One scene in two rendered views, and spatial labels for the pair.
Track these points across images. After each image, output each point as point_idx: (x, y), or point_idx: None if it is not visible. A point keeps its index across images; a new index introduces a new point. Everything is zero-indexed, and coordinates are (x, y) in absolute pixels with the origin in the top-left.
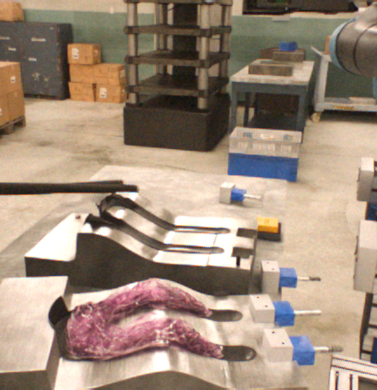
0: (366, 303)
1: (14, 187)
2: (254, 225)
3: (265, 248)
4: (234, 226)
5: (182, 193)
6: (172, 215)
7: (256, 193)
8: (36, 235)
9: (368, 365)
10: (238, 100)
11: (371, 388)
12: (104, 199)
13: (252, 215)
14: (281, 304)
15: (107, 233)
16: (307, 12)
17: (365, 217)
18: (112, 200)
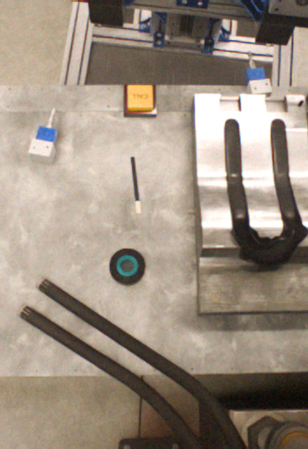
0: (287, 19)
1: (207, 389)
2: (207, 96)
3: (178, 101)
4: (218, 115)
5: (30, 218)
6: (204, 182)
7: (7, 121)
8: (216, 354)
9: (65, 77)
10: None
11: (93, 80)
12: (263, 238)
13: (89, 120)
14: None
15: None
16: None
17: (81, 0)
18: (255, 231)
